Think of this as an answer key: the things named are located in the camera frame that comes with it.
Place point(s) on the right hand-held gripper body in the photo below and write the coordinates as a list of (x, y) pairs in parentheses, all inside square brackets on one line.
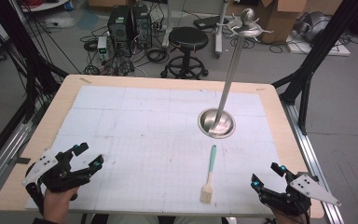
[(295, 199)]

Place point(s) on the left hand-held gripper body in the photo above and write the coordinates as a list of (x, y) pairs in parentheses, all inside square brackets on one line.
[(59, 179)]

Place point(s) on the metal hook stand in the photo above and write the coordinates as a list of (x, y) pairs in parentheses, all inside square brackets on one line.
[(230, 77)]

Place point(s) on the person's right hand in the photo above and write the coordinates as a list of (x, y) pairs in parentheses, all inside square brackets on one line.
[(289, 219)]

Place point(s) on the person's left hand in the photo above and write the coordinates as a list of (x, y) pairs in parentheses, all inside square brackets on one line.
[(57, 207)]

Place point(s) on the black tape piece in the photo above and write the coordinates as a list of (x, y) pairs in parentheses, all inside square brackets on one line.
[(20, 160)]

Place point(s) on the white grid mat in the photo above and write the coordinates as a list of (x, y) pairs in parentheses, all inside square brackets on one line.
[(136, 140)]

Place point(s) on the white power supply unit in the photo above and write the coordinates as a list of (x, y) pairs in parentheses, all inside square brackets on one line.
[(102, 46)]

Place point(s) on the black computer tower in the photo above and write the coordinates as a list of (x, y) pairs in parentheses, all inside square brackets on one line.
[(143, 26), (119, 23)]

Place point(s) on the white floor board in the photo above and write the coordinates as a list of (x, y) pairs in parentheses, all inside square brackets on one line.
[(335, 49)]

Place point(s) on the white round table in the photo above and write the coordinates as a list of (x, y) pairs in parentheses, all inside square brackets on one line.
[(43, 6)]

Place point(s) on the grey rounded device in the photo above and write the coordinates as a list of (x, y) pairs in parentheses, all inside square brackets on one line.
[(313, 26)]

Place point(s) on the open cardboard box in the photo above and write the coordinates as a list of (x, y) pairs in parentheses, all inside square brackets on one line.
[(276, 21)]

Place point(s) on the flat cardboard box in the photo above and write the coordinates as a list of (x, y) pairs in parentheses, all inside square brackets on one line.
[(108, 2)]

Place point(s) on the black round stool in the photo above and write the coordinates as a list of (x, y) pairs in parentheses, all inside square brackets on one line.
[(188, 37)]

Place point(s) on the black flat device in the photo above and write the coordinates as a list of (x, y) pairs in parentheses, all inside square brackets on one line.
[(208, 21)]

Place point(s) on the closed cardboard box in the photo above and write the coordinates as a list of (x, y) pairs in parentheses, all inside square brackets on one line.
[(323, 5)]

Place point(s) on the aluminium rail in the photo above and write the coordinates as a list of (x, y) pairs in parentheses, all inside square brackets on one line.
[(3, 158), (310, 155)]

